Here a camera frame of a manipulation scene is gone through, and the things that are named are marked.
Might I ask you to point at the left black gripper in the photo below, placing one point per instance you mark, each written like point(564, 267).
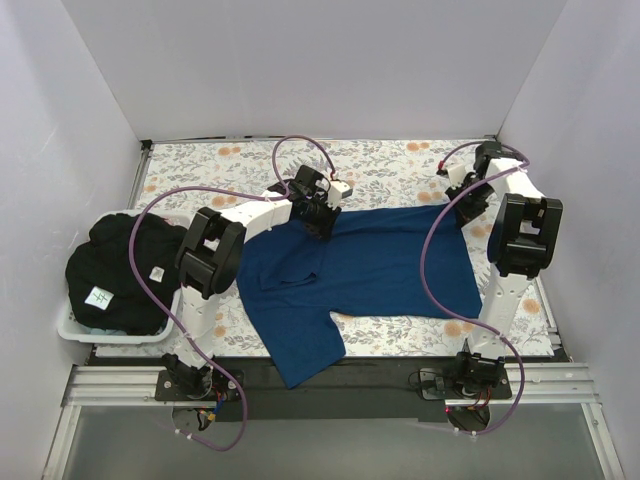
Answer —
point(318, 220)

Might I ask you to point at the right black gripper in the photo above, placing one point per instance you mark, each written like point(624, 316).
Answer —
point(465, 209)

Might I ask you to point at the blue t shirt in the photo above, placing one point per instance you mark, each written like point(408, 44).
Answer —
point(382, 262)

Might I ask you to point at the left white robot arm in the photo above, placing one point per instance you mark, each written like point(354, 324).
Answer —
point(209, 258)

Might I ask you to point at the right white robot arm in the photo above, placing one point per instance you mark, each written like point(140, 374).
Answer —
point(521, 244)

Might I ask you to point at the floral table cloth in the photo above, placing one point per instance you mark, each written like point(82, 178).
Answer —
point(382, 173)

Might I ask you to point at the black t shirt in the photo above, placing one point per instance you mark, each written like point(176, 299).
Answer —
point(103, 261)

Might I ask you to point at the white paper label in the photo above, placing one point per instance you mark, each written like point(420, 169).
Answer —
point(99, 298)

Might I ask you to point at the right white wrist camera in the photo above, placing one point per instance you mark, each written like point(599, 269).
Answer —
point(456, 174)

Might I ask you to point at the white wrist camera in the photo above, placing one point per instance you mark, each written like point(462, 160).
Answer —
point(338, 191)
point(456, 174)

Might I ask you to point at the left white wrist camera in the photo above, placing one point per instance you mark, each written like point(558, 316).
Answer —
point(338, 191)

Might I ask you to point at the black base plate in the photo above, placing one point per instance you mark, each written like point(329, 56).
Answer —
point(353, 388)

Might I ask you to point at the aluminium frame rail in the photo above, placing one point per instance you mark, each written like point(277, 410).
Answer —
point(545, 383)

